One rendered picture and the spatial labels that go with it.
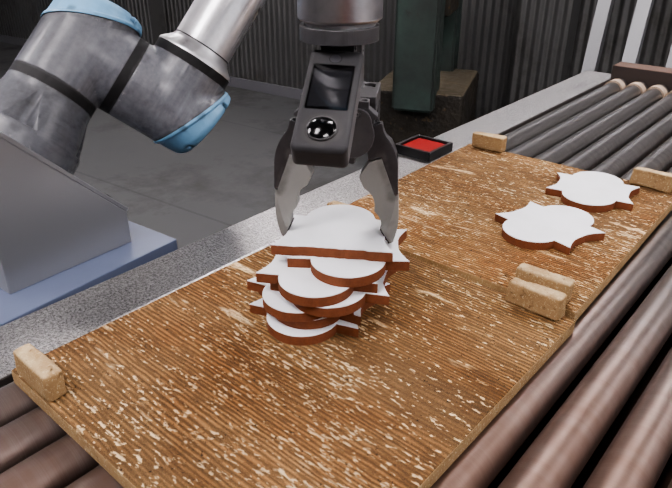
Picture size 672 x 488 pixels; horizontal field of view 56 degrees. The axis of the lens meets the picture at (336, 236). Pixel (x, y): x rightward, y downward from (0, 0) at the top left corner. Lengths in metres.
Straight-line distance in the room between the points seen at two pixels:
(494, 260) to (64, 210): 0.55
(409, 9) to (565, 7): 0.97
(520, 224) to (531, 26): 3.16
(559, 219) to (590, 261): 0.09
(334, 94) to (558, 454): 0.34
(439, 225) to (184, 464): 0.47
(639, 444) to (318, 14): 0.44
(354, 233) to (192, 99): 0.38
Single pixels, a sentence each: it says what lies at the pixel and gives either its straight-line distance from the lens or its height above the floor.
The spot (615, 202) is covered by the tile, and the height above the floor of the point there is 0.94.
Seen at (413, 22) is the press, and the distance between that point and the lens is 3.32.
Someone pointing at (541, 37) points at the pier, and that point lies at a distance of 3.95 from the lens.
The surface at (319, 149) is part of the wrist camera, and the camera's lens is 0.50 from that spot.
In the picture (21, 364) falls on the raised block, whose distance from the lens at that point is 0.61.
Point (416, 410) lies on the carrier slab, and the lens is 0.54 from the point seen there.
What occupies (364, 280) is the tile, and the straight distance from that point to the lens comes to 0.58.
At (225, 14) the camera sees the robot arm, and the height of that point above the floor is 1.17.
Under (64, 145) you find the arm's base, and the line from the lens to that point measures 0.90.
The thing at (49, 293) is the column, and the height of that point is 0.87.
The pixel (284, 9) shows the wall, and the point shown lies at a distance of 5.07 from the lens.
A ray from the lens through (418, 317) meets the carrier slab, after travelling 0.65.
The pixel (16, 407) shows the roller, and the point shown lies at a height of 0.91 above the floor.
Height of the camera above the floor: 1.30
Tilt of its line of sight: 27 degrees down
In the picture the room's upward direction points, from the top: straight up
